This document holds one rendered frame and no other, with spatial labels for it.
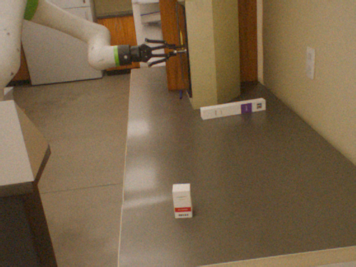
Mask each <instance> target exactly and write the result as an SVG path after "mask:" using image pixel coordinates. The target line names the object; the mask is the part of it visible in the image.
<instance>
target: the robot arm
mask: <svg viewBox="0 0 356 267"><path fill-rule="evenodd" d="M23 20H27V21H30V22H34V23H36V24H40V25H44V26H47V27H50V28H52V29H56V30H58V31H61V32H64V33H66V34H68V35H71V36H73V37H76V38H78V39H80V40H82V41H84V42H86V43H87V44H88V54H87V61H88V63H89V65H90V66H91V67H92V68H93V69H95V70H98V71H102V70H105V69H108V68H111V67H119V66H125V65H132V62H134V63H136V62H144V63H146V64H147V65H148V67H151V66H152V65H155V64H159V63H162V62H166V61H168V60H169V57H173V56H177V54H176V53H174V51H170V52H169V53H152V51H153V50H159V49H162V48H168V49H173V48H183V47H184V45H176V44H168V43H167V42H166V41H159V40H149V39H147V38H146V39H145V41H144V43H142V44H140V45H134V46H132V47H130V45H129V44H123V45H116V46H111V33H110V32H109V29H108V28H106V27H104V26H103V25H101V24H97V23H95V22H91V21H89V20H85V19H84V18H81V17H79V16H76V15H74V14H72V13H69V12H68V11H65V10H63V9H62V8H59V7H58V6H55V5H54V4H52V3H51V2H49V1H47V0H0V102H3V101H4V88H5V87H6V86H7V84H8V83H9V82H10V81H11V80H12V78H13V77H14V76H15V74H16V73H17V72H18V70H19V68H20V63H21V58H20V57H21V55H20V42H21V33H22V24H23ZM146 43H152V44H163V45H159V46H152V47H150V46H148V45H146ZM154 57H166V58H163V59H159V60H155V61H152V62H148V60H150V59H151V58H154Z"/></svg>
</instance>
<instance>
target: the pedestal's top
mask: <svg viewBox="0 0 356 267"><path fill-rule="evenodd" d="M50 155H51V149H50V145H49V144H48V148H47V150H46V153H45V155H44V158H43V160H42V163H41V166H40V168H39V170H38V173H37V176H36V178H35V180H34V181H31V182H22V183H17V184H9V185H4V186H0V197H5V196H14V195H23V194H28V193H32V192H35V190H36V188H37V185H38V183H39V180H40V178H41V176H42V174H43V171H44V169H45V166H46V164H47V162H48V159H49V157H50Z"/></svg>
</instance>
